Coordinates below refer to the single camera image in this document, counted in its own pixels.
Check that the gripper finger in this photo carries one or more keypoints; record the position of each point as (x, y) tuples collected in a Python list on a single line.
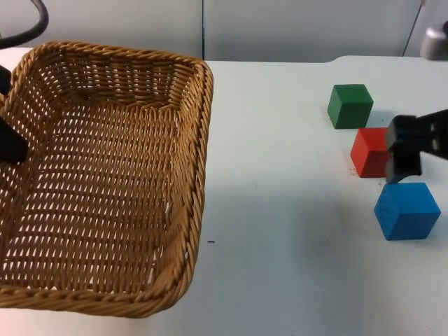
[(4, 80), (12, 146), (406, 161), (402, 129)]

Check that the red cube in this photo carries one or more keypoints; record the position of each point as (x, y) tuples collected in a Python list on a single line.
[(369, 154)]

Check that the grey metal knob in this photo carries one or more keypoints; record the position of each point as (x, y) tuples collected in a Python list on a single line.
[(435, 43)]

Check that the pale brown wicker basket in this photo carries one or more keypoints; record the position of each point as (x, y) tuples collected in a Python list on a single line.
[(115, 182)]

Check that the green cube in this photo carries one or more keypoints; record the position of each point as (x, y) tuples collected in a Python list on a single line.
[(350, 106)]

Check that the blue cube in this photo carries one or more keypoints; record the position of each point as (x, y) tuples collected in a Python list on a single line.
[(406, 211)]

